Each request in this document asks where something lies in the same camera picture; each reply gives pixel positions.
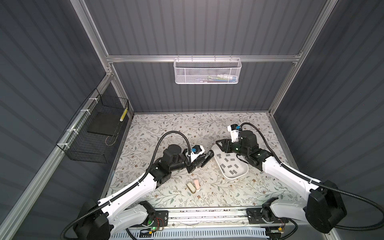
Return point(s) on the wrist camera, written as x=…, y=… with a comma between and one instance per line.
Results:
x=196, y=151
x=234, y=130

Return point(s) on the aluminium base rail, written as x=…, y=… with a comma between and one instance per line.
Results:
x=210, y=216

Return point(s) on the black wire side basket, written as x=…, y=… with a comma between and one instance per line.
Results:
x=79, y=145

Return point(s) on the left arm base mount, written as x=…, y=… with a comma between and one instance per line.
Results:
x=158, y=219

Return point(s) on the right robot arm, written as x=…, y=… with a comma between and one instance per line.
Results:
x=322, y=208

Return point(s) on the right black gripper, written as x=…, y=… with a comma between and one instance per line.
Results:
x=226, y=144

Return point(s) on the white plastic tray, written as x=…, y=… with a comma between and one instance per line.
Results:
x=230, y=165

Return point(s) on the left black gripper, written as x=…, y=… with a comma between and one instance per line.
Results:
x=192, y=166

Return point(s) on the white vent strip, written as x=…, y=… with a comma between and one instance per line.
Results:
x=203, y=233

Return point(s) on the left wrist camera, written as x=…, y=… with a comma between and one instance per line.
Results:
x=196, y=151

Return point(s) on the black foam pad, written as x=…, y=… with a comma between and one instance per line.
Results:
x=105, y=124

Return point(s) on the white wire wall basket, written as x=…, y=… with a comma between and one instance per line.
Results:
x=210, y=71

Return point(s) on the yellow marker pen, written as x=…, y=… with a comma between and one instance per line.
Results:
x=123, y=114

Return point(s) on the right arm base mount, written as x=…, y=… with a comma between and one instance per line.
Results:
x=261, y=215

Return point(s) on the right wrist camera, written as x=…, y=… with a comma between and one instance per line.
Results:
x=234, y=130

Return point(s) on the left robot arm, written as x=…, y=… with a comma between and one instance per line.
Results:
x=123, y=209

